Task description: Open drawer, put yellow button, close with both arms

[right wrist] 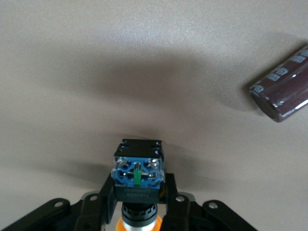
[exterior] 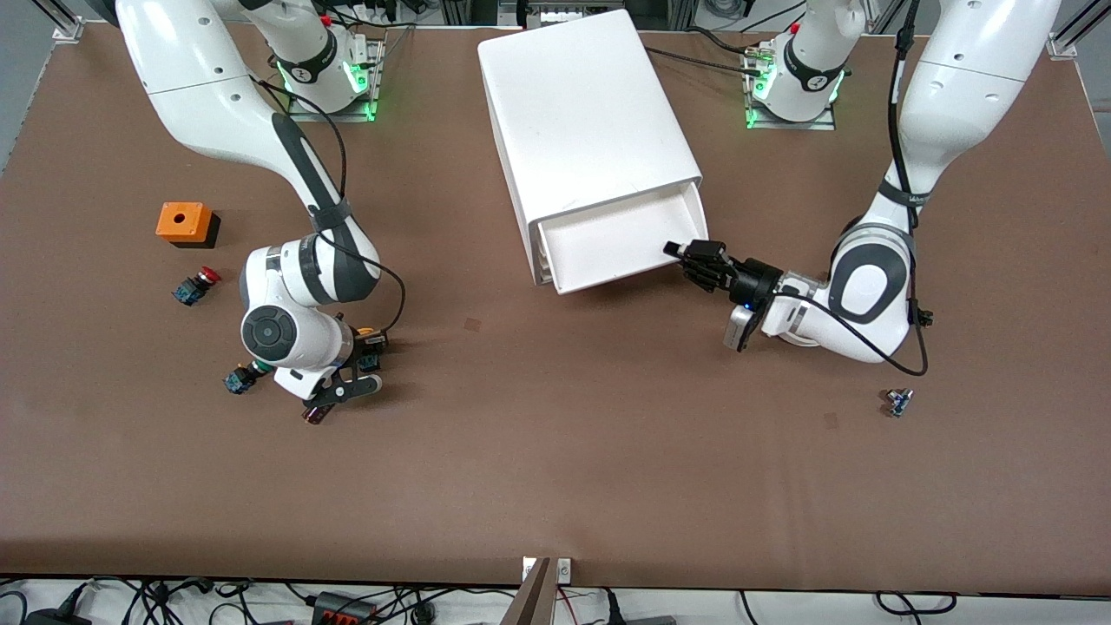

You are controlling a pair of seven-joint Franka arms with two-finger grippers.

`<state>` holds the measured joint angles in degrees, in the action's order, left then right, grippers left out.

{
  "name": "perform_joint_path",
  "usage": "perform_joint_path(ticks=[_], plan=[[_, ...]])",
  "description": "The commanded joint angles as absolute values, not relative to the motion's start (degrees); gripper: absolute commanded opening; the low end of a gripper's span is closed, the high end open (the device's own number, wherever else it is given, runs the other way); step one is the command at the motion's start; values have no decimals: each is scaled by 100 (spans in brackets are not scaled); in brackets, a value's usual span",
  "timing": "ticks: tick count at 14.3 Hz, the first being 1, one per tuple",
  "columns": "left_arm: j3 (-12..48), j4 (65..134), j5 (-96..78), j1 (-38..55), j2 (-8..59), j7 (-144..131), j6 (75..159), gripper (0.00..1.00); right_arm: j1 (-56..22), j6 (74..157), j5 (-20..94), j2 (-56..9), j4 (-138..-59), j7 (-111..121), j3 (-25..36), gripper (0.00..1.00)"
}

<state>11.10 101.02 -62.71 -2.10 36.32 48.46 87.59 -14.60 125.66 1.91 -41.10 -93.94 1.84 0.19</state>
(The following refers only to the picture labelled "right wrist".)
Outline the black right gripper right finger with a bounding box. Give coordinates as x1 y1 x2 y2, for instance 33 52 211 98
160 173 196 231

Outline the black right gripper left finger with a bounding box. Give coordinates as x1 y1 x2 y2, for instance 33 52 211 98
74 172 116 231

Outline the yellow push button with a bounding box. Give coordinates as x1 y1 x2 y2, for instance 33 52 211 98
111 138 166 231

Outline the maroon cylindrical capacitor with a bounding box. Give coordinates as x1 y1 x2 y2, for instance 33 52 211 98
247 44 308 124

